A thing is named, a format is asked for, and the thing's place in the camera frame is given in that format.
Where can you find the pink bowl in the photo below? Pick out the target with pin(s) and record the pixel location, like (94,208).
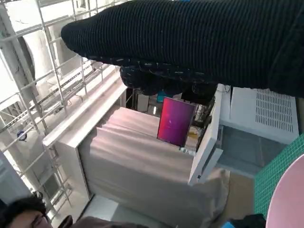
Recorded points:
(289,197)

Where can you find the monitor with purple screen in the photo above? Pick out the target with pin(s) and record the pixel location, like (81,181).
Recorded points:
(177,121)

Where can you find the white green bottle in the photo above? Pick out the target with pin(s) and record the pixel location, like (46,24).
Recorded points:
(186,151)

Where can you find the beige cloth cover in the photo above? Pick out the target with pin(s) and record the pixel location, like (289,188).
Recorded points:
(133,161)

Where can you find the white mesh cabinet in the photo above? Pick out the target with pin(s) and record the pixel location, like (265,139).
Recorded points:
(242,111)

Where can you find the white desk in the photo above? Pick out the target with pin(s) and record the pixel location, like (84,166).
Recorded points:
(69,164)

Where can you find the blue round tag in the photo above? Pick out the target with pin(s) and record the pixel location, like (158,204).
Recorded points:
(21,136)

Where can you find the green cutting mat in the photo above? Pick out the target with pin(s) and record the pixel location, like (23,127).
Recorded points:
(268,180)

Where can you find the white metal window grille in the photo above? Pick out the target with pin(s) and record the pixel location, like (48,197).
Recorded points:
(13,54)

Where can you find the grey panel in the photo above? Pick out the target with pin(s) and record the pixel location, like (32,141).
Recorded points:
(9,180)

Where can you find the person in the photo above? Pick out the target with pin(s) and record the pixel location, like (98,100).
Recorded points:
(26,213)

